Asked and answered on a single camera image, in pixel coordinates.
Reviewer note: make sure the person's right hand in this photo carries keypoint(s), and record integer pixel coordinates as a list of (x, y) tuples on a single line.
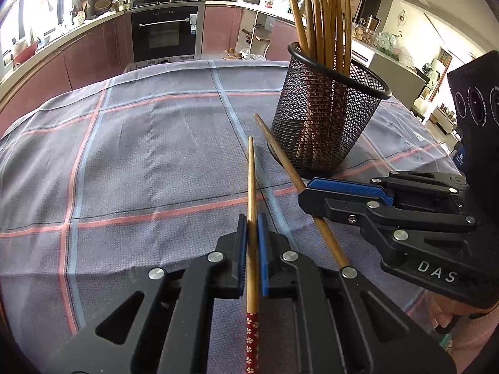
[(446, 309)]

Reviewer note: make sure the bunch of wooden chopsticks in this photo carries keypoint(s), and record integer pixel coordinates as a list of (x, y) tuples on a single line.
[(319, 27)]

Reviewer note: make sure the pink lower kitchen cabinets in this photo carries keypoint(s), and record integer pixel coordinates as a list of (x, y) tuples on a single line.
[(66, 70)]

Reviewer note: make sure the pink garment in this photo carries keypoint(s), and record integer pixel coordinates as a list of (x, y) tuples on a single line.
[(479, 343)]

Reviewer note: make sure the red-patterned wooden chopstick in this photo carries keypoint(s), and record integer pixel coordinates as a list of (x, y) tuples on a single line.
[(252, 187), (280, 156)]

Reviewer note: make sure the white sideboard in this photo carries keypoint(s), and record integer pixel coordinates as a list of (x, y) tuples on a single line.
[(397, 70)]

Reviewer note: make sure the grey plaid tablecloth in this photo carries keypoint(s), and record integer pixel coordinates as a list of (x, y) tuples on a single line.
[(136, 156)]

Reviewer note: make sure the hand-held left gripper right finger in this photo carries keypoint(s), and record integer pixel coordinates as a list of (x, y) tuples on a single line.
[(263, 251)]

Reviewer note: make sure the round wall clock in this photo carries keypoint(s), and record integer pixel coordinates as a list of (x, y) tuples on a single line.
[(402, 15)]

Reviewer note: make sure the black mesh utensil holder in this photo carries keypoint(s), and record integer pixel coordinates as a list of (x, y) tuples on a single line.
[(368, 117)]

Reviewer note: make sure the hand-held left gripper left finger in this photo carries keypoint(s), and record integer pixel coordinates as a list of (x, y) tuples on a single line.
[(242, 243)]

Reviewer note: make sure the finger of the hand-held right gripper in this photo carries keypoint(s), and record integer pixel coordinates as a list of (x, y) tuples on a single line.
[(343, 210), (347, 187)]

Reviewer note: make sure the black built-in oven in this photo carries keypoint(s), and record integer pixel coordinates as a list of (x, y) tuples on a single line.
[(167, 35)]

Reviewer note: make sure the pink cabinet door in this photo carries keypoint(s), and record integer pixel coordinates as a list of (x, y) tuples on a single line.
[(222, 29)]

